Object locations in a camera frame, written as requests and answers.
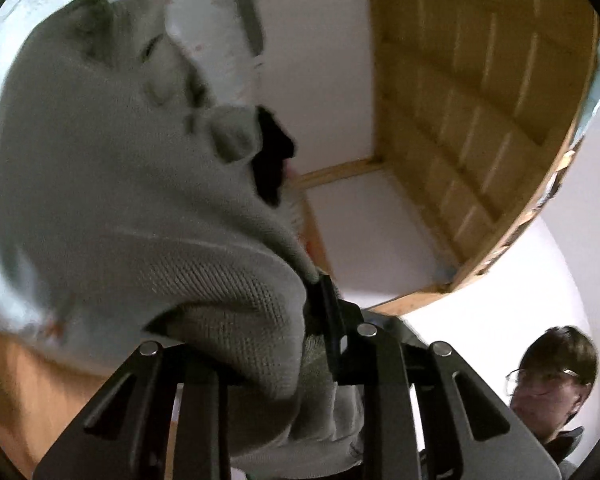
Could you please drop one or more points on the person's grey collar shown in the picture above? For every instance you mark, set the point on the person's grey collar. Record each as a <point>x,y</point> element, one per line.
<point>565,450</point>

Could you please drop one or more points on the thin framed glasses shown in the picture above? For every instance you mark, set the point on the thin framed glasses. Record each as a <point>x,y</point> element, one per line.
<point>517,375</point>

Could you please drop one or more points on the wooden bunk bed frame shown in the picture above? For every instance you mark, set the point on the wooden bunk bed frame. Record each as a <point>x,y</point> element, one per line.
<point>455,110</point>

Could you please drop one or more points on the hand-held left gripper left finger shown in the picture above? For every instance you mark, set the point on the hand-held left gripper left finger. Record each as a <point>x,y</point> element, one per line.
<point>205,410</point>

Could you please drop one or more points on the grey green knit sweater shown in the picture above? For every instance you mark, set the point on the grey green knit sweater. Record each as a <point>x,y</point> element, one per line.
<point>130,210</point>

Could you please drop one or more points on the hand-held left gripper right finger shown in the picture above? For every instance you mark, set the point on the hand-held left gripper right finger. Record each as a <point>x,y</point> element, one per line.
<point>330,320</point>

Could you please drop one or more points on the black garment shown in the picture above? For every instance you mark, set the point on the black garment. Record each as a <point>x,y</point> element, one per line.
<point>272,160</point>

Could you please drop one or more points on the person's head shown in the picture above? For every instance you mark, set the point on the person's head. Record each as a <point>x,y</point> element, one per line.
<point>555,375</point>

